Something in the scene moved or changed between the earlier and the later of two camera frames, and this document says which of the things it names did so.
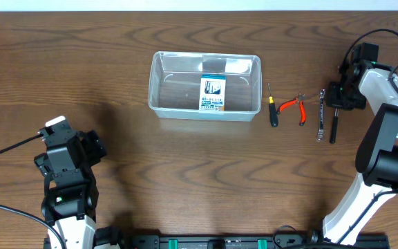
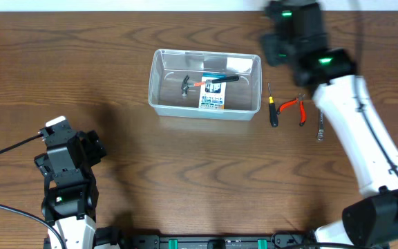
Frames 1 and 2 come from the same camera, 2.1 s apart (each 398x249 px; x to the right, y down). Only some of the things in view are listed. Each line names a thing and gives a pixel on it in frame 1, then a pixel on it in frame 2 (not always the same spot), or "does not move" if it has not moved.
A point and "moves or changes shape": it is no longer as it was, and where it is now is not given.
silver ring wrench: x=320 y=133 does not move
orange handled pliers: x=302 y=107 does not move
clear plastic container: x=174 y=85 does not move
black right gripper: x=332 y=100 → x=274 y=45
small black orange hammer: x=334 y=126 moves or changes shape
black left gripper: x=92 y=147 does not move
